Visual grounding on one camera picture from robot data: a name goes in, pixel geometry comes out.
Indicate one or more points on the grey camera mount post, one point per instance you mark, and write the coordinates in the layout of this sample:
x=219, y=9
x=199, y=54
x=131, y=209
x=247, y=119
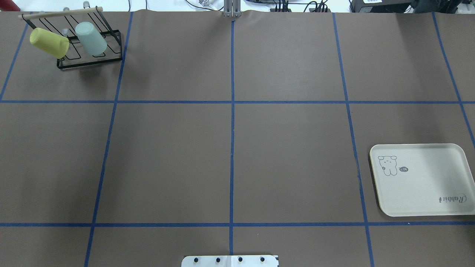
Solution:
x=232, y=8

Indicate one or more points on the yellow plastic cup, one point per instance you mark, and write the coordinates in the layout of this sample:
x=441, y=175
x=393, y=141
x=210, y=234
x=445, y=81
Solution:
x=54, y=44

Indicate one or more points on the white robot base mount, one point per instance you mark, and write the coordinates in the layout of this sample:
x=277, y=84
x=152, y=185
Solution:
x=231, y=261

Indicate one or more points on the light green plastic cup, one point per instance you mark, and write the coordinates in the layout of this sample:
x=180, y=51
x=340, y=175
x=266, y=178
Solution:
x=91, y=39

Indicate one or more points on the cream rabbit tray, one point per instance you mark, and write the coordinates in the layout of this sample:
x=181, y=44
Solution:
x=422, y=180

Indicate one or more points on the black wire cup rack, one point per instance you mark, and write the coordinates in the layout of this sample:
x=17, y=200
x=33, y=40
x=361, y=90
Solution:
x=64, y=23

